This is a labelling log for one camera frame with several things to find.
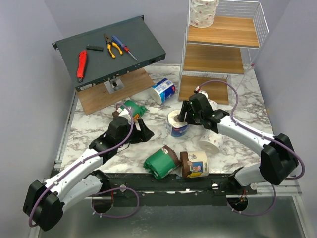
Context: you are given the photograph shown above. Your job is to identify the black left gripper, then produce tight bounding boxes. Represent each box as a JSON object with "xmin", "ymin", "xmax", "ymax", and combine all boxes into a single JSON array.
[{"xmin": 117, "ymin": 119, "xmax": 154, "ymax": 147}]

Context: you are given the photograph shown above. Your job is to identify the blue white paper towel roll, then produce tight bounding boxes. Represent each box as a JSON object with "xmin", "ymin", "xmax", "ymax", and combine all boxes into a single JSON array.
[{"xmin": 150, "ymin": 78, "xmax": 176, "ymax": 104}]

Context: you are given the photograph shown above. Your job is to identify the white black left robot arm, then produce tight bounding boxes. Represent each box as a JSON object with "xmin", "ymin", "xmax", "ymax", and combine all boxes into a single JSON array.
[{"xmin": 23, "ymin": 117, "xmax": 154, "ymax": 231}]

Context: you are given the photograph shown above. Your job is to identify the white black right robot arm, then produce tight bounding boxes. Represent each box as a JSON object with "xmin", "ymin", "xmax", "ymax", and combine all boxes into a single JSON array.
[{"xmin": 177, "ymin": 93, "xmax": 299, "ymax": 194}]

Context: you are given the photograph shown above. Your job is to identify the green wrapped roll near left arm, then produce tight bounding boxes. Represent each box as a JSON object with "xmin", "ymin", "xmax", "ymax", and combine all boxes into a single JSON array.
[{"xmin": 112, "ymin": 100, "xmax": 148, "ymax": 121}]

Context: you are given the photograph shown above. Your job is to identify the floral paper roll on shelf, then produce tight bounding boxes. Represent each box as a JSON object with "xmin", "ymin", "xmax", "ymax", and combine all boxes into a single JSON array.
[{"xmin": 189, "ymin": 0, "xmax": 219, "ymax": 28}]

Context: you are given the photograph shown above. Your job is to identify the floral paper roll upper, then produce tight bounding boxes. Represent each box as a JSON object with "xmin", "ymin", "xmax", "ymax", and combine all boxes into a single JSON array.
[{"xmin": 208, "ymin": 99, "xmax": 218, "ymax": 111}]

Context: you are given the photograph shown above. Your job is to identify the green brown wrapped roll front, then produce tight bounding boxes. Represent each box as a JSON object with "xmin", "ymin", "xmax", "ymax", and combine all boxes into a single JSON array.
[{"xmin": 143, "ymin": 145, "xmax": 180, "ymax": 180}]

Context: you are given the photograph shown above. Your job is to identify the floral paper roll lower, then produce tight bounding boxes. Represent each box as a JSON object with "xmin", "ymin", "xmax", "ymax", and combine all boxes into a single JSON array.
[{"xmin": 198, "ymin": 130, "xmax": 224, "ymax": 154}]

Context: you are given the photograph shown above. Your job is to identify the cream cartoon wrapped roll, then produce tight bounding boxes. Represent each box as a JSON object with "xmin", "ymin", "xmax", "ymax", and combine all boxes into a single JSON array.
[{"xmin": 180, "ymin": 151, "xmax": 209, "ymax": 179}]

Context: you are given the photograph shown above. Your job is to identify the wooden board under chassis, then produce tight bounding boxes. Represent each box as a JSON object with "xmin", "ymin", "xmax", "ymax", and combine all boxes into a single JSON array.
[{"xmin": 77, "ymin": 68, "xmax": 154, "ymax": 115}]

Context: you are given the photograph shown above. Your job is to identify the blue red screwdriver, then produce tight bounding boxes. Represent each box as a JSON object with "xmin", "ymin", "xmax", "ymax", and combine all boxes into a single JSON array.
[{"xmin": 112, "ymin": 35, "xmax": 137, "ymax": 60}]

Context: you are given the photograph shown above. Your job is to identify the dark grey rack server chassis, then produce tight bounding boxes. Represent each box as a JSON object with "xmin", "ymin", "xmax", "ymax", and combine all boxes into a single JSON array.
[{"xmin": 52, "ymin": 16, "xmax": 166, "ymax": 92}]

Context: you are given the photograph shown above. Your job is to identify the red utility knife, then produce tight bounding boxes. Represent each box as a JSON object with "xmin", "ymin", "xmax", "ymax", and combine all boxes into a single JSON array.
[{"xmin": 76, "ymin": 50, "xmax": 88, "ymax": 82}]

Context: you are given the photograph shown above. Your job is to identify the black bit holder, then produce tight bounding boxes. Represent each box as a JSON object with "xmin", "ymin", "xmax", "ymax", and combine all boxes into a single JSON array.
[{"xmin": 86, "ymin": 45, "xmax": 104, "ymax": 52}]

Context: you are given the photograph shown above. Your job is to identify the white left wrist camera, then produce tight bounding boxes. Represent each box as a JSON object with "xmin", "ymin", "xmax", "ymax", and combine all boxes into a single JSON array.
[{"xmin": 115, "ymin": 107, "xmax": 132, "ymax": 124}]

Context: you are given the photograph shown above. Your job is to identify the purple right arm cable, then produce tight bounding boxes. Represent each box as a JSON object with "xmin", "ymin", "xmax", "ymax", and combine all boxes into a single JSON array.
[{"xmin": 197, "ymin": 79, "xmax": 306, "ymax": 217}]

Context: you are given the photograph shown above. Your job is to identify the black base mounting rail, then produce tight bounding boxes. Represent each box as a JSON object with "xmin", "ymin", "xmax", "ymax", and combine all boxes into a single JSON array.
[{"xmin": 51, "ymin": 170, "xmax": 258, "ymax": 207}]

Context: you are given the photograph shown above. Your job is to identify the white wire wooden shelf rack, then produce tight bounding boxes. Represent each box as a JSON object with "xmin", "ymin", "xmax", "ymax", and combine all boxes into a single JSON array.
[{"xmin": 178, "ymin": 0, "xmax": 269, "ymax": 101}]

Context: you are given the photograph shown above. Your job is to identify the yellow handled pliers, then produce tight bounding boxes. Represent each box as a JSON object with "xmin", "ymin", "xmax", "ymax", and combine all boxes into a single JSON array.
[{"xmin": 104, "ymin": 34, "xmax": 123, "ymax": 59}]

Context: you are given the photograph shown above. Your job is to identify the aluminium extrusion rail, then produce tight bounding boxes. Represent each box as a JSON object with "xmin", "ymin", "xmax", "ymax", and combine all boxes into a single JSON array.
[{"xmin": 256, "ymin": 180, "xmax": 302, "ymax": 197}]

